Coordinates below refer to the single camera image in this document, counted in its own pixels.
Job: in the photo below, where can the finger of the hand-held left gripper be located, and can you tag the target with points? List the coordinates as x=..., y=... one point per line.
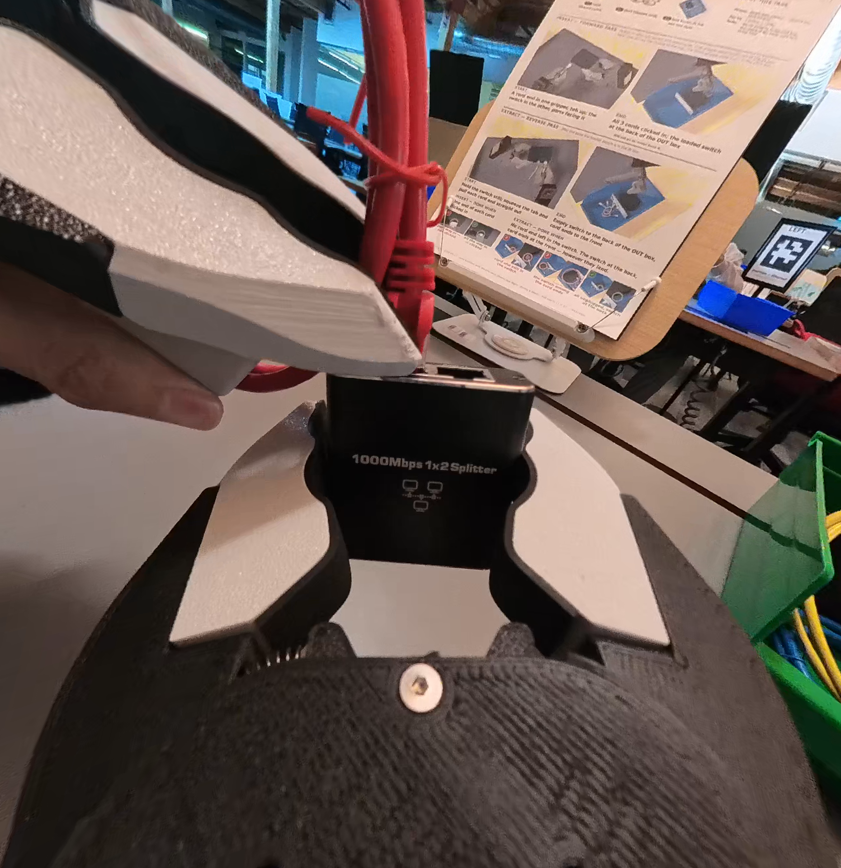
x=156, y=224
x=210, y=102

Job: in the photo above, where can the black framed tag sign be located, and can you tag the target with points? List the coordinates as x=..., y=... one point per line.
x=790, y=252

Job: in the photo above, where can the green plastic bin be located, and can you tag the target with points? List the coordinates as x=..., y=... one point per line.
x=780, y=542

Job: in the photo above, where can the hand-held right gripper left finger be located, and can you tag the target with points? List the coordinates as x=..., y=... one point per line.
x=271, y=542

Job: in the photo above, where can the blue plastic bin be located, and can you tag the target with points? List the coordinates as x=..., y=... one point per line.
x=746, y=312

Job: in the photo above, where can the printed instruction sheet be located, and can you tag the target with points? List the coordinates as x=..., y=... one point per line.
x=597, y=135

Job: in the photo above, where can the person's left hand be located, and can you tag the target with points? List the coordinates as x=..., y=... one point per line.
x=74, y=352

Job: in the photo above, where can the white board stand base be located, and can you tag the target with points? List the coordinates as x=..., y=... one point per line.
x=508, y=349

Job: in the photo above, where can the black ethernet splitter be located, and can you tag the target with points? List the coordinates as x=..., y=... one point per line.
x=427, y=420

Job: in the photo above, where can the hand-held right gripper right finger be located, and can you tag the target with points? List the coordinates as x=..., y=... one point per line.
x=583, y=542

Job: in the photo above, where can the black screen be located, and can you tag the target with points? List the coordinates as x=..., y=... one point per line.
x=454, y=88

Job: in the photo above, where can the wooden display board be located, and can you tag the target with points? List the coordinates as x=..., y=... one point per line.
x=705, y=271

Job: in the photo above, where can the long wood-edged work table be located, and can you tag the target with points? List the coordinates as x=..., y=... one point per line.
x=800, y=352

